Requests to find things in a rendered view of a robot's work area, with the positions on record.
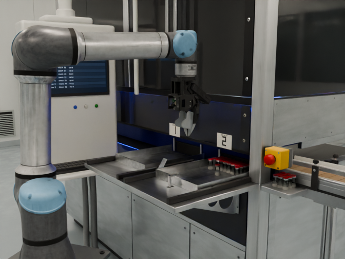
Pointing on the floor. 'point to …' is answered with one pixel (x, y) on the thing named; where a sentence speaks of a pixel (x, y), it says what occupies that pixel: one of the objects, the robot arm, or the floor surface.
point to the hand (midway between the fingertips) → (189, 132)
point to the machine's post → (261, 124)
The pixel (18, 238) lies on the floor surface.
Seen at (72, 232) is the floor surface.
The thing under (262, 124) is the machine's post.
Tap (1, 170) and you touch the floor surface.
